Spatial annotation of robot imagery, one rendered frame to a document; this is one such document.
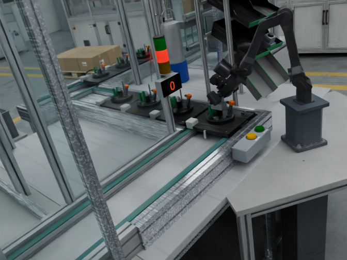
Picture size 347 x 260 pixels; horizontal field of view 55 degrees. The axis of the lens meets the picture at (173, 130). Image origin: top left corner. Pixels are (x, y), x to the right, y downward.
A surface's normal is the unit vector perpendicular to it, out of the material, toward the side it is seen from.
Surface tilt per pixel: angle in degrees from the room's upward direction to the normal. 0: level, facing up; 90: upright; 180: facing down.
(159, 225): 90
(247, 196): 0
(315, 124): 90
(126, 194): 0
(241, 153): 90
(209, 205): 0
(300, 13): 90
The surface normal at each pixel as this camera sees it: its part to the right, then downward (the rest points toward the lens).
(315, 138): 0.22, 0.41
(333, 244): -0.18, -0.87
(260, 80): 0.31, -0.44
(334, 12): -0.52, 0.47
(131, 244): 0.74, 0.19
